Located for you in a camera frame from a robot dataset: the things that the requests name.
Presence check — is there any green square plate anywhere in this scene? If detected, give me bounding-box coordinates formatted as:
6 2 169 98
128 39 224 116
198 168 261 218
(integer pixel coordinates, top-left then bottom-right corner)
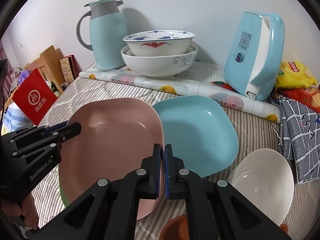
59 185 71 207

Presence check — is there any pink square plate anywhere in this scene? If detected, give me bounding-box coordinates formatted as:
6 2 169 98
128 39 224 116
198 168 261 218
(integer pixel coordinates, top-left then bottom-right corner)
58 97 166 221

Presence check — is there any blue square plate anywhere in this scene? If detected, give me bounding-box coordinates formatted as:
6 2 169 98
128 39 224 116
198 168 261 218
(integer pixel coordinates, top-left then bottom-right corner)
153 95 239 178

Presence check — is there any person's left hand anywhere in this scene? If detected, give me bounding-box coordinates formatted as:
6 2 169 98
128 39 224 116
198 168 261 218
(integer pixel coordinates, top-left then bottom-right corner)
1 193 39 230

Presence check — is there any person's right hand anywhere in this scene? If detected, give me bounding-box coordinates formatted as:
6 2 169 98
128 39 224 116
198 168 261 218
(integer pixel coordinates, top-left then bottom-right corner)
279 224 289 234

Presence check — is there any blue striped pillow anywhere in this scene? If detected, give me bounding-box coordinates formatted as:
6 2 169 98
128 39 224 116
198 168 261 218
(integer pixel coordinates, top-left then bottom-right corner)
1 102 34 135

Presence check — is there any red paper bag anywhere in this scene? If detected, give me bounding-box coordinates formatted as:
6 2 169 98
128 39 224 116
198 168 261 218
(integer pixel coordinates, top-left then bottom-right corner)
12 69 57 125

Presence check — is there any brown wooden bowl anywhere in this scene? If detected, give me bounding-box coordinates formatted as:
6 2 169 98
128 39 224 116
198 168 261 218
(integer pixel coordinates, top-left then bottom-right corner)
159 215 189 240

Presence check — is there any plain white bowl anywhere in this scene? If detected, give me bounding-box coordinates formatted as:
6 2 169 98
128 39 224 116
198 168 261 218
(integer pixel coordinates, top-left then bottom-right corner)
227 148 295 225

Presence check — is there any wooden chair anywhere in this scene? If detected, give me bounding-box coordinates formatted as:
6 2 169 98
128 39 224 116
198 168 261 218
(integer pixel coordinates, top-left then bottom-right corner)
4 46 65 111

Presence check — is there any patterned book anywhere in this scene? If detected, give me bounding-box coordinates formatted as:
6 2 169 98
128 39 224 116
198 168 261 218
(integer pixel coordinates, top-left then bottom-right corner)
59 55 81 85

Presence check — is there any grey checked cloth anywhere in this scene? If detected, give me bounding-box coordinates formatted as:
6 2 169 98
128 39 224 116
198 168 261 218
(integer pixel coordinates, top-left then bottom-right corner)
278 96 319 184

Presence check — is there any rolled fruit print sheet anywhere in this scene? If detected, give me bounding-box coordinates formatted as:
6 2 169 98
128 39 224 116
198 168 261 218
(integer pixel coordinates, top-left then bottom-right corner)
79 68 281 123

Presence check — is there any blue thermos jug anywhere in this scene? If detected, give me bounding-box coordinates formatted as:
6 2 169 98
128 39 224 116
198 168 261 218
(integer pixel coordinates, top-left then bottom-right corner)
76 0 128 70

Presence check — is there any large white bowl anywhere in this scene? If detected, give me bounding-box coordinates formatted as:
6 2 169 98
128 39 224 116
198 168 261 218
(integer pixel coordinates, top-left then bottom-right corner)
120 43 198 78

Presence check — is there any blue patterned white bowl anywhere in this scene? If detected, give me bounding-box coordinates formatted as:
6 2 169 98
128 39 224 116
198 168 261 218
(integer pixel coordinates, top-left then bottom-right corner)
123 30 195 57

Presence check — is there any red snack bag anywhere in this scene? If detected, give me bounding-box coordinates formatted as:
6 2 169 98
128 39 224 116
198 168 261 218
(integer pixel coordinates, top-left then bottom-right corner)
279 87 320 113

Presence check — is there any blue tissue box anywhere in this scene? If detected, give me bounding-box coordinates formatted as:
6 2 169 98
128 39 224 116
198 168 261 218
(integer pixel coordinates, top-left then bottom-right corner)
224 11 285 101

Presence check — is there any yellow chip bag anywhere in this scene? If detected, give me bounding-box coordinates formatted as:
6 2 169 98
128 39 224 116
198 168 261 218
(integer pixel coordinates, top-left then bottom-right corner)
275 62 317 89

